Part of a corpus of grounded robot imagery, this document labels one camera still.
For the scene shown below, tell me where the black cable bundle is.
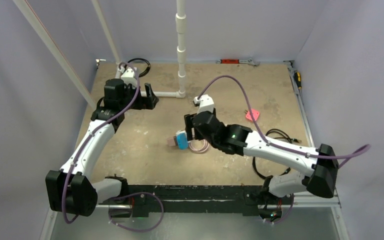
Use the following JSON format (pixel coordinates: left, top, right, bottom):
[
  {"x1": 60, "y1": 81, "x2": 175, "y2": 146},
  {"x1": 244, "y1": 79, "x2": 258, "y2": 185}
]
[{"x1": 251, "y1": 128, "x2": 302, "y2": 180}]

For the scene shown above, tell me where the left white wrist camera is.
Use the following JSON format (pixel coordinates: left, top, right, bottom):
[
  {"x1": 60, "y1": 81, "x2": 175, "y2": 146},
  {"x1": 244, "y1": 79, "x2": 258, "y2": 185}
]
[{"x1": 116, "y1": 66, "x2": 138, "y2": 89}]

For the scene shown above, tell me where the white PVC pipe frame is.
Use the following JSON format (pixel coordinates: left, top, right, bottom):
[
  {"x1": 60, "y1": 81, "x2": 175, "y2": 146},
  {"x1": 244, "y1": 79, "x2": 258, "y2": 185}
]
[{"x1": 13, "y1": 0, "x2": 187, "y2": 107}]

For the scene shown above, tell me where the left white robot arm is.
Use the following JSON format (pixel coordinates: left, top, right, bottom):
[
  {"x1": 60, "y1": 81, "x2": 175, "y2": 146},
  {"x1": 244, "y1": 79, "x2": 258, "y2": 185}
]
[{"x1": 45, "y1": 78, "x2": 159, "y2": 217}]

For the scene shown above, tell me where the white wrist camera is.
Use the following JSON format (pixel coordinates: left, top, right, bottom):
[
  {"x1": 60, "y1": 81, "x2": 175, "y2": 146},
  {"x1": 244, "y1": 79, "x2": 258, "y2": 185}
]
[
  {"x1": 116, "y1": 66, "x2": 138, "y2": 89},
  {"x1": 193, "y1": 94, "x2": 216, "y2": 114}
]

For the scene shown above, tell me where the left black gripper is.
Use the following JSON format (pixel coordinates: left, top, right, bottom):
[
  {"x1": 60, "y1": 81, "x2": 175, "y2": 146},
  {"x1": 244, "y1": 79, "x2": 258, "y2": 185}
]
[{"x1": 119, "y1": 83, "x2": 158, "y2": 113}]

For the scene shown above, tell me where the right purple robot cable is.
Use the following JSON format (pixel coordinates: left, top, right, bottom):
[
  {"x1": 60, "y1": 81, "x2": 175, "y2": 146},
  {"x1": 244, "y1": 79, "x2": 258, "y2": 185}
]
[{"x1": 196, "y1": 75, "x2": 372, "y2": 225}]

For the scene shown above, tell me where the dusty pink plug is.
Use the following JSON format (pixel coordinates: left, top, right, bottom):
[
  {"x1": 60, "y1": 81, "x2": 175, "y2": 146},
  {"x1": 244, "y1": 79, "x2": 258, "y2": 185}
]
[{"x1": 166, "y1": 136, "x2": 178, "y2": 147}]

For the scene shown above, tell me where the blue plug adapter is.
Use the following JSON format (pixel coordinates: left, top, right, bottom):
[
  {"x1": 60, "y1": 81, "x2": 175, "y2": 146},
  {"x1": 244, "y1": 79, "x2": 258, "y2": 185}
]
[{"x1": 177, "y1": 141, "x2": 189, "y2": 150}]

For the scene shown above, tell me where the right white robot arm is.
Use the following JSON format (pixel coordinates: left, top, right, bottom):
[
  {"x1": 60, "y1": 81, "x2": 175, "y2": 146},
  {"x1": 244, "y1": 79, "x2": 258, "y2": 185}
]
[{"x1": 184, "y1": 111, "x2": 339, "y2": 204}]

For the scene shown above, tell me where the pink plug adapter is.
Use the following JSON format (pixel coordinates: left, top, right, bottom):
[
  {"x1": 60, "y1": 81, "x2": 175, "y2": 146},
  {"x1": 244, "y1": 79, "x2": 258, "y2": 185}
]
[{"x1": 244, "y1": 108, "x2": 260, "y2": 122}]

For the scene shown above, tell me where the black coiled cable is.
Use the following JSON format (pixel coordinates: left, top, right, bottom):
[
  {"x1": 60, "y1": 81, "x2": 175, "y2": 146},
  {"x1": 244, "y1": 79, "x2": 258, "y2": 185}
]
[{"x1": 125, "y1": 58, "x2": 151, "y2": 79}]

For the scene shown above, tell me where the yellow handled screwdriver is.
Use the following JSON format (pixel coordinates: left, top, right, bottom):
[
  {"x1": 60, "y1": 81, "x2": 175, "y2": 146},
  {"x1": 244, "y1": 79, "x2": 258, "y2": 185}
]
[{"x1": 293, "y1": 71, "x2": 302, "y2": 90}]

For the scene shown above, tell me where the red adjustable wrench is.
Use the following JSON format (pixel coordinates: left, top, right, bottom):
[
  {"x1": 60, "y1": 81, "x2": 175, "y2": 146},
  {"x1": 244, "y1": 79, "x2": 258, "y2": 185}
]
[{"x1": 216, "y1": 58, "x2": 260, "y2": 67}]

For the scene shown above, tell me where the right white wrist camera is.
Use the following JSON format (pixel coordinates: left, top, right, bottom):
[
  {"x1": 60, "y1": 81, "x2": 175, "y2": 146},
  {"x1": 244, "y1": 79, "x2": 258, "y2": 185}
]
[{"x1": 193, "y1": 94, "x2": 216, "y2": 114}]

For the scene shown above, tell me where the pink coiled power cord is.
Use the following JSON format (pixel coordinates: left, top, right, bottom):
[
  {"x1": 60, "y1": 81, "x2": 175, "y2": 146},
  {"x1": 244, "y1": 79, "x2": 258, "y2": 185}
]
[{"x1": 187, "y1": 139, "x2": 210, "y2": 155}]

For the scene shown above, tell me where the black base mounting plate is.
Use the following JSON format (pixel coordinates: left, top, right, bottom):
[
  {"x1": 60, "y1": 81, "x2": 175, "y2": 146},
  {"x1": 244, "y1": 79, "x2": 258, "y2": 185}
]
[{"x1": 97, "y1": 184, "x2": 294, "y2": 218}]

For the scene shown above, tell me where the aluminium extrusion rail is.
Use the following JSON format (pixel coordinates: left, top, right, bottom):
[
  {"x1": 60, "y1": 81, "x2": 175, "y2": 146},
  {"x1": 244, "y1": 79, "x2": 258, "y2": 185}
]
[{"x1": 48, "y1": 184, "x2": 342, "y2": 209}]

